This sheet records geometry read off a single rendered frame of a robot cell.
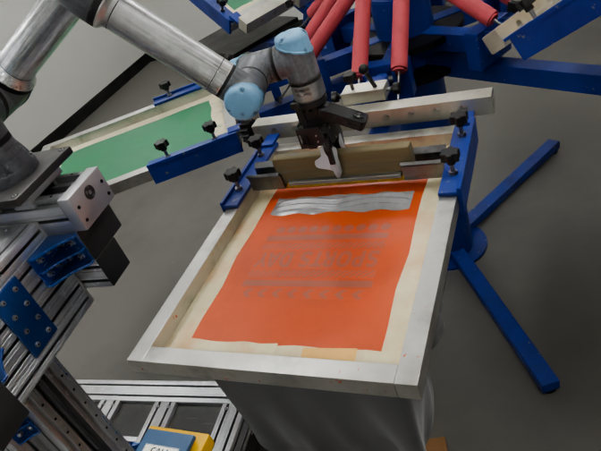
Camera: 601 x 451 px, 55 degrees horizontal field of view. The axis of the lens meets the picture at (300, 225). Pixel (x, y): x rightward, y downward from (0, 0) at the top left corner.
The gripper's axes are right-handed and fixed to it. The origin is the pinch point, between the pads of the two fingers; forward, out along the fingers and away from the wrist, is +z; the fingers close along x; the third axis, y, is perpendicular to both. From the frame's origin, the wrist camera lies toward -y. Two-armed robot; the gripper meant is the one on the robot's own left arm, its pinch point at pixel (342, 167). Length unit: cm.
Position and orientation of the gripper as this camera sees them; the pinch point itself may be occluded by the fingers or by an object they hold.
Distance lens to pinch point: 143.5
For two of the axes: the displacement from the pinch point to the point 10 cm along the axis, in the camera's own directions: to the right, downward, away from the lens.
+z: 3.1, 7.7, 5.6
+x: -3.2, 6.4, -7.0
